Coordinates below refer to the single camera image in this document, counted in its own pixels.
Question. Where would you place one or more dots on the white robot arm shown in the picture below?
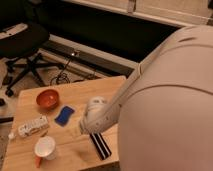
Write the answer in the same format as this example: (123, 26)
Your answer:
(164, 110)

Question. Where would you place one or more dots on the white ceramic cup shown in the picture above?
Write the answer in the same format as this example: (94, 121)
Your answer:
(45, 148)

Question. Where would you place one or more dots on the blue sponge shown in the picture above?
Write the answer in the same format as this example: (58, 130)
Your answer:
(64, 115)

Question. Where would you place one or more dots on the orange red bowl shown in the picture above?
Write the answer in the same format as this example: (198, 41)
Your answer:
(48, 99)

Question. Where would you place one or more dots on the wooden table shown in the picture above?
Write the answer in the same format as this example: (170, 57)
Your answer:
(73, 154)

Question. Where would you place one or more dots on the white toy vehicle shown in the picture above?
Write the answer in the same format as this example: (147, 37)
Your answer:
(30, 127)

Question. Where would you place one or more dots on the black office chair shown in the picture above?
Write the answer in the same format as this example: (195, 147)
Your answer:
(20, 40)

